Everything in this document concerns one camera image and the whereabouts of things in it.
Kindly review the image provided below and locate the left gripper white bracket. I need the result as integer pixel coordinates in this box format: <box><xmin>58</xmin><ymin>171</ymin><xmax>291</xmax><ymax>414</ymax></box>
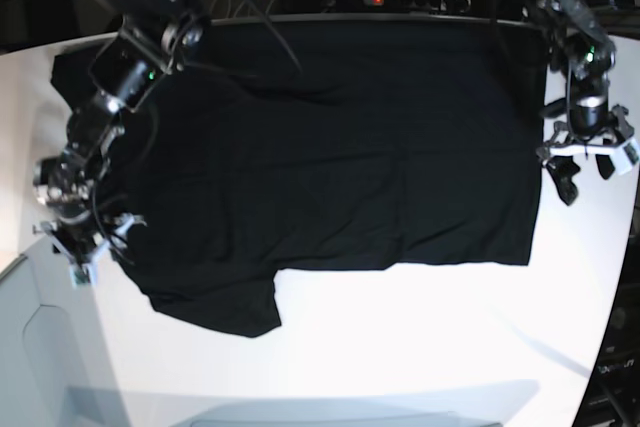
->
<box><xmin>535</xmin><ymin>104</ymin><xmax>632</xmax><ymax>208</ymax></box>

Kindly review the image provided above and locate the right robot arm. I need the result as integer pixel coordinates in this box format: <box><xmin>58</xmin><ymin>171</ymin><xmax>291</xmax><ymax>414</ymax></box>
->
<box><xmin>33</xmin><ymin>0</ymin><xmax>204</xmax><ymax>275</ymax></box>

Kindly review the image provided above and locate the black power strip red switch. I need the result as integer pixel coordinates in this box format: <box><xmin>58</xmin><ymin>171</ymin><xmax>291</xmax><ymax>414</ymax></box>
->
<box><xmin>327</xmin><ymin>0</ymin><xmax>472</xmax><ymax>15</ymax></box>

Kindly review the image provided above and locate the black T-shirt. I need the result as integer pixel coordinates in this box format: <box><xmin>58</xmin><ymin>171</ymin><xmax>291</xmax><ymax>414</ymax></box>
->
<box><xmin>49</xmin><ymin>14</ymin><xmax>549</xmax><ymax>339</ymax></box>

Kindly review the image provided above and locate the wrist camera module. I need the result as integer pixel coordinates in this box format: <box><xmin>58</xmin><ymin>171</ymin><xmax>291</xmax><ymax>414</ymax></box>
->
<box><xmin>610</xmin><ymin>137</ymin><xmax>639</xmax><ymax>175</ymax></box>
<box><xmin>69</xmin><ymin>262</ymin><xmax>97</xmax><ymax>288</ymax></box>

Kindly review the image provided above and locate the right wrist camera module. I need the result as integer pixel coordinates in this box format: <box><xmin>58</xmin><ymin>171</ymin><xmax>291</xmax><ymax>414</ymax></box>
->
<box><xmin>69</xmin><ymin>262</ymin><xmax>97</xmax><ymax>288</ymax></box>

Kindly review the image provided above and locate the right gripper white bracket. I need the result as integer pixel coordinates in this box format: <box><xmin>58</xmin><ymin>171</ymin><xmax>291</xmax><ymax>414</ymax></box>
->
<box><xmin>32</xmin><ymin>213</ymin><xmax>145</xmax><ymax>269</ymax></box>

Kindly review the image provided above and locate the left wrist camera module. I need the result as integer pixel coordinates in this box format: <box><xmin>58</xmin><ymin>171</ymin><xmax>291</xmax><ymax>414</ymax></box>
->
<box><xmin>610</xmin><ymin>137</ymin><xmax>639</xmax><ymax>175</ymax></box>

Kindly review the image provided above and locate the black equipment box with lettering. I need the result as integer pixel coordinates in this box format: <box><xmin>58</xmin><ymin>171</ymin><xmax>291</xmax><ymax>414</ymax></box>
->
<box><xmin>579</xmin><ymin>266</ymin><xmax>640</xmax><ymax>427</ymax></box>

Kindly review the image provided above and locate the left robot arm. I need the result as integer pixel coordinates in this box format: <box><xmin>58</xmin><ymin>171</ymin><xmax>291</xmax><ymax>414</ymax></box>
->
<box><xmin>522</xmin><ymin>0</ymin><xmax>639</xmax><ymax>206</ymax></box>

